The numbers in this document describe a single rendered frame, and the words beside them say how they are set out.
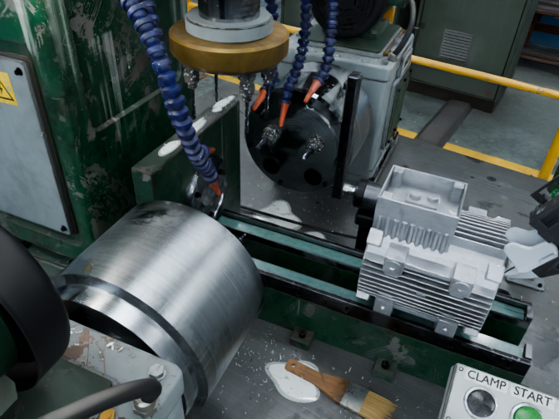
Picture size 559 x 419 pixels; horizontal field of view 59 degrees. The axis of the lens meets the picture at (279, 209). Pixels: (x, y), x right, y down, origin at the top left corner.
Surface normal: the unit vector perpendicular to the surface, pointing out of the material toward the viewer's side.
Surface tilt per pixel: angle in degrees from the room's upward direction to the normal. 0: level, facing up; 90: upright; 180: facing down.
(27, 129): 90
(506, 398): 33
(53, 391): 0
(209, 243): 28
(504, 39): 90
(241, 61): 90
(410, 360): 90
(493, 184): 0
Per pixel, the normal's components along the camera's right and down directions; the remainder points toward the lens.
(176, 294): 0.57, -0.49
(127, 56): 0.92, 0.27
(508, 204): 0.04, -0.79
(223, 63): -0.05, 0.61
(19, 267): 0.76, -0.26
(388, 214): -0.40, 0.55
